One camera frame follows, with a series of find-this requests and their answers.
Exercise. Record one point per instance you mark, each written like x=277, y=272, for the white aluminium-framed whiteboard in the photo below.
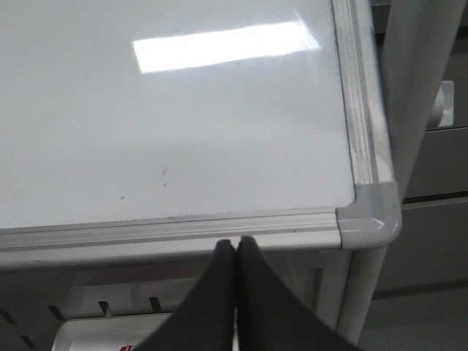
x=133, y=130

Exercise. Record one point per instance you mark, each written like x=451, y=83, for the white metal stand leg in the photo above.
x=363, y=275

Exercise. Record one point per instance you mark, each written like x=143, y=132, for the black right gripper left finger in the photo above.
x=205, y=319

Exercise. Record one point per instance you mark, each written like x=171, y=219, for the white slotted pegboard panel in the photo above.
x=36, y=301

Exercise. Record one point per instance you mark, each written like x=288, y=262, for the grey drawer cabinet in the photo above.
x=424, y=78

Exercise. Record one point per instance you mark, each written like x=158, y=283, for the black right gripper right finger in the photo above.
x=269, y=316

